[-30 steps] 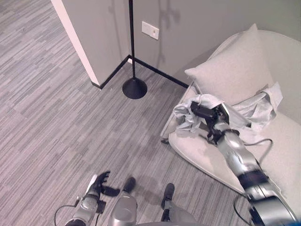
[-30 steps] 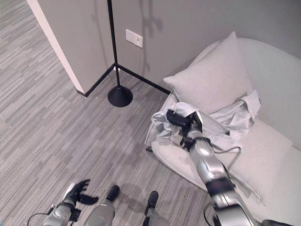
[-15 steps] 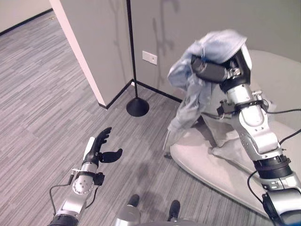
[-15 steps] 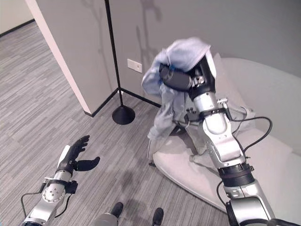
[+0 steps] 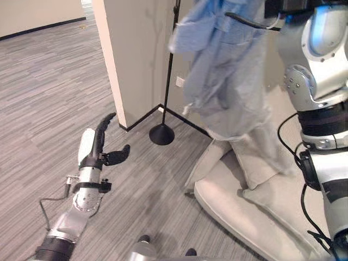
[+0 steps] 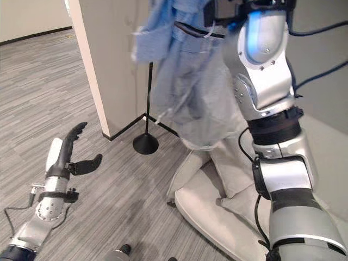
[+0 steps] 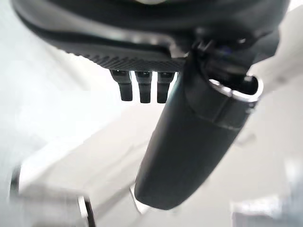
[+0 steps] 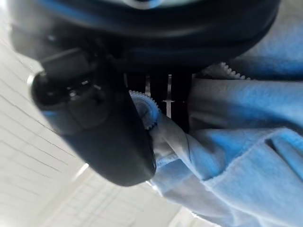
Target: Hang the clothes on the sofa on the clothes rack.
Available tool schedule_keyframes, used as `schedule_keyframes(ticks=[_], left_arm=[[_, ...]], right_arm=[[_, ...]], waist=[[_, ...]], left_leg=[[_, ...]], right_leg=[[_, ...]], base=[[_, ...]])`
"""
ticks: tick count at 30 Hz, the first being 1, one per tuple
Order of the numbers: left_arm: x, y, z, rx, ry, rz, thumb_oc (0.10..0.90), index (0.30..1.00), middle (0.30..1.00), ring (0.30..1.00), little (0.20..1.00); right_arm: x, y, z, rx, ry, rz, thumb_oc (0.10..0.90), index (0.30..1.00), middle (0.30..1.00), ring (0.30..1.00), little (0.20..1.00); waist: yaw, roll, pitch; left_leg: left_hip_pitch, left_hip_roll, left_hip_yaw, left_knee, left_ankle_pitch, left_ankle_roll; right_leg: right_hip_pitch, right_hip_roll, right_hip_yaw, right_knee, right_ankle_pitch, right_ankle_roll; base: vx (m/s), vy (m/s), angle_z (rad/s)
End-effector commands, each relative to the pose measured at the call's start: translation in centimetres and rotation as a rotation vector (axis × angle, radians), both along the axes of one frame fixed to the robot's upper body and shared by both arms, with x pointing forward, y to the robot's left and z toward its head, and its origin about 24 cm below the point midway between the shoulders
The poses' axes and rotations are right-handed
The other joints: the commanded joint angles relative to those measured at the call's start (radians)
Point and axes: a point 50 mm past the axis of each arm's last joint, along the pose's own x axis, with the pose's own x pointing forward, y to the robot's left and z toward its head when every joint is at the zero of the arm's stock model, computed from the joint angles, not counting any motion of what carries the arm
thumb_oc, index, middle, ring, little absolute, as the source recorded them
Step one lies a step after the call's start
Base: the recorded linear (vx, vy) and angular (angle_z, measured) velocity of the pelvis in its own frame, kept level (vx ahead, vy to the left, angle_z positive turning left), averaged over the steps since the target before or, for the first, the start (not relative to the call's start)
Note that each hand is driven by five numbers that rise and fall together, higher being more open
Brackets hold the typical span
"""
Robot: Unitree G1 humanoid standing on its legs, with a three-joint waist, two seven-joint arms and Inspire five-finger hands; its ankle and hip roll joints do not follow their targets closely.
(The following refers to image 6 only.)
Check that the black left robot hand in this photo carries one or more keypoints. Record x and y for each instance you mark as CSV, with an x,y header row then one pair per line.
x,y
61,160

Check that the light blue garment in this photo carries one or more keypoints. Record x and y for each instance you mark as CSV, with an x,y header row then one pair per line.
x,y
190,89

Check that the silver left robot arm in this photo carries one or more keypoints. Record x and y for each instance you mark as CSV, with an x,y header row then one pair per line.
x,y
50,210

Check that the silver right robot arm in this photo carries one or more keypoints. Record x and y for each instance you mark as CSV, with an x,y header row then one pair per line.
x,y
272,81

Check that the black clothes rack stand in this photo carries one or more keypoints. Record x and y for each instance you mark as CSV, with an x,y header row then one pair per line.
x,y
146,144

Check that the robot leg with dark foot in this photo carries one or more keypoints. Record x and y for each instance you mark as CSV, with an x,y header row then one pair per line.
x,y
117,255
172,259

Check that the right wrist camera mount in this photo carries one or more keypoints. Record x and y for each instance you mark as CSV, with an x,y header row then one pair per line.
x,y
225,11

